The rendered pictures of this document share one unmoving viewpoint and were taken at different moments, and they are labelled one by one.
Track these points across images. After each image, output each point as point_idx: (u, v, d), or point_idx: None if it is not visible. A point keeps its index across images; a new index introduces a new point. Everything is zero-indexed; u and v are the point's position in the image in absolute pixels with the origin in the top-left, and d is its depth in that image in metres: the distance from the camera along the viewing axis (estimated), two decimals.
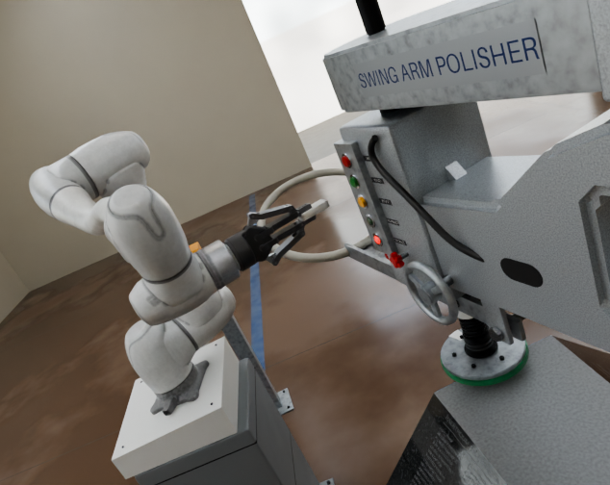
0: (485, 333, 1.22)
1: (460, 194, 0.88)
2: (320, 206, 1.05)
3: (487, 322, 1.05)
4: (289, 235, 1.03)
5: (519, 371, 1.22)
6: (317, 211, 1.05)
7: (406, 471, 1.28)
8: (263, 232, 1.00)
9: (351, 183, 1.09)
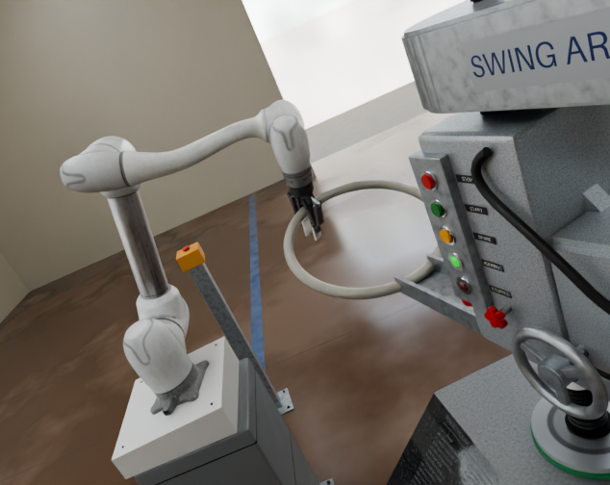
0: None
1: None
2: (311, 226, 1.66)
3: None
4: None
5: (519, 371, 1.22)
6: None
7: (406, 471, 1.28)
8: None
9: (433, 211, 0.80)
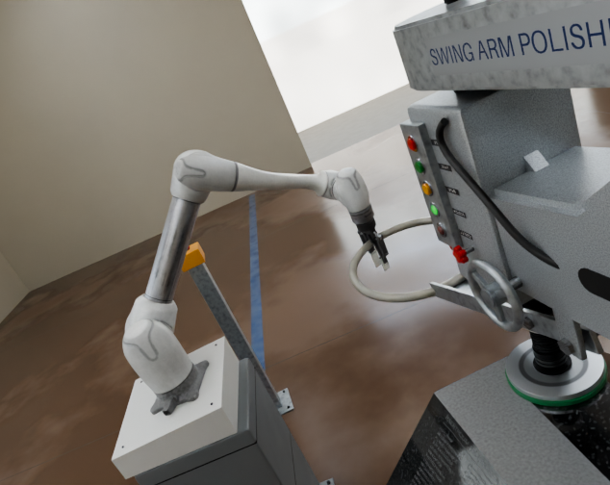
0: (558, 349, 1.12)
1: (537, 191, 0.78)
2: (379, 260, 2.00)
3: None
4: None
5: None
6: None
7: (406, 471, 1.28)
8: None
9: (417, 167, 1.01)
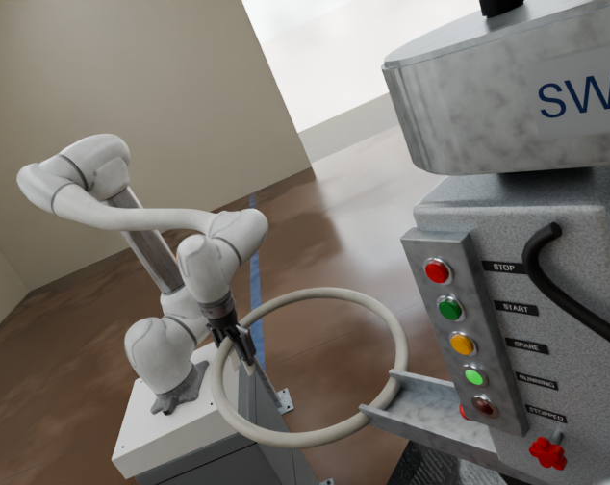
0: None
1: None
2: (239, 359, 1.39)
3: None
4: None
5: None
6: None
7: (406, 471, 1.28)
8: None
9: (444, 312, 0.55)
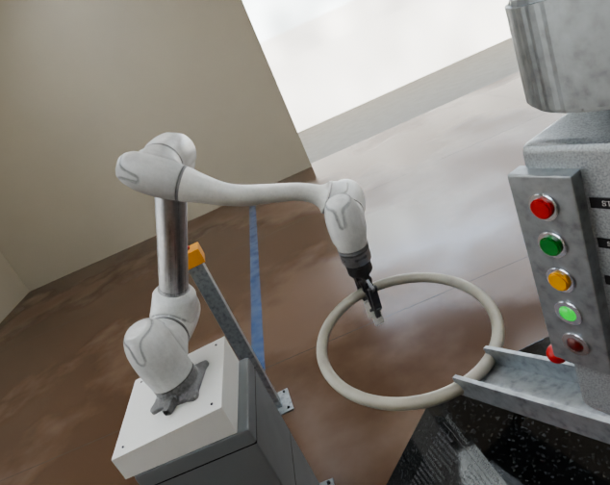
0: None
1: None
2: None
3: None
4: None
5: None
6: (381, 313, 1.52)
7: (406, 471, 1.28)
8: None
9: (545, 247, 0.58)
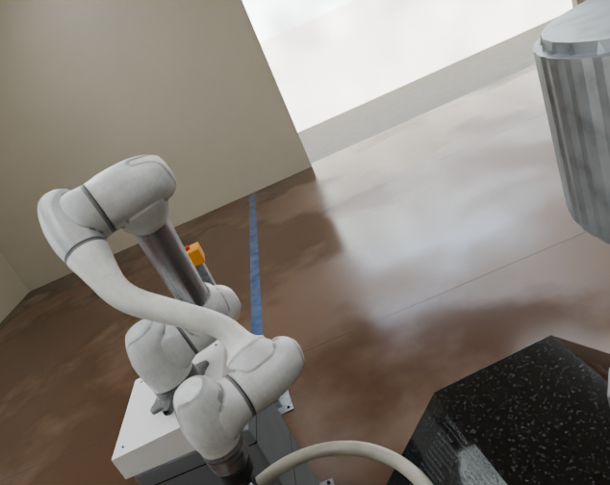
0: None
1: None
2: None
3: None
4: None
5: (519, 371, 1.22)
6: None
7: None
8: None
9: None
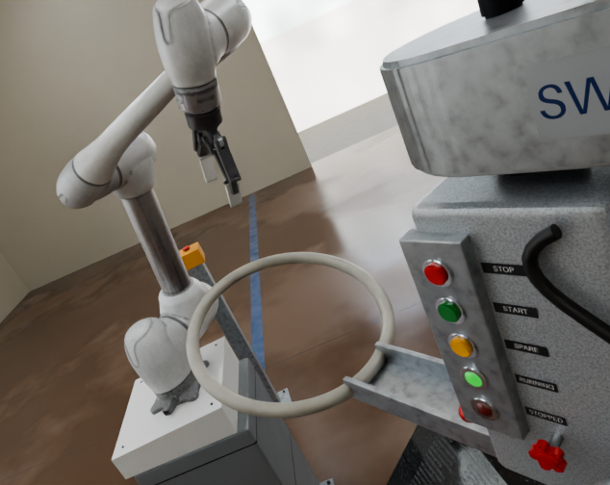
0: None
1: None
2: (216, 171, 1.19)
3: None
4: None
5: None
6: (239, 190, 1.09)
7: (406, 471, 1.28)
8: None
9: (444, 314, 0.55)
